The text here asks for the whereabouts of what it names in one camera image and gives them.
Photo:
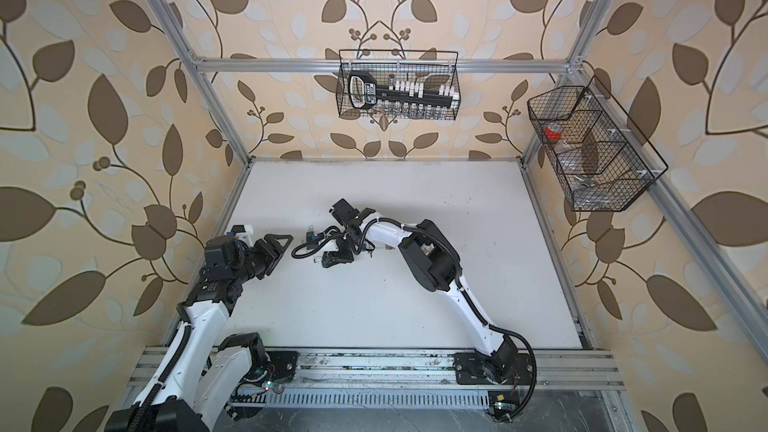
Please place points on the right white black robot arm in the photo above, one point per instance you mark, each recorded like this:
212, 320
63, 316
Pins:
501, 354

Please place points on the red item in basket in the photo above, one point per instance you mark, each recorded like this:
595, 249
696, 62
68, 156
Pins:
553, 132

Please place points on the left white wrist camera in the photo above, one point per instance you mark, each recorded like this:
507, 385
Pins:
242, 232

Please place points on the blue padlock shackle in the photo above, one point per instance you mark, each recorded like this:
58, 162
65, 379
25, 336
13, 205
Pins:
310, 235

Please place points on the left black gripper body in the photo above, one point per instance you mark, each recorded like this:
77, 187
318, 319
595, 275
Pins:
269, 259

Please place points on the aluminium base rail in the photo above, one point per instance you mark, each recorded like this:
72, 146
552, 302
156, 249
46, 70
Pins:
420, 378

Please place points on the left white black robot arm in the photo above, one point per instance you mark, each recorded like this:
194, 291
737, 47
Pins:
200, 371

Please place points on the black socket tool set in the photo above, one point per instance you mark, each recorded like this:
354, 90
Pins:
364, 92

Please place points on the side black wire basket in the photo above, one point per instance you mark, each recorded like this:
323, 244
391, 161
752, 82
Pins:
605, 160

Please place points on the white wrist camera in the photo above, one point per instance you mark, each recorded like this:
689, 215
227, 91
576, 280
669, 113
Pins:
242, 232
345, 214

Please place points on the back black wire basket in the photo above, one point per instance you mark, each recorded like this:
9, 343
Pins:
432, 66

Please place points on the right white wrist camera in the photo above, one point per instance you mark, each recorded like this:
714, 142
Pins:
345, 214

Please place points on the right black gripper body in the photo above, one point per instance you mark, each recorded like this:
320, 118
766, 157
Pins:
345, 245

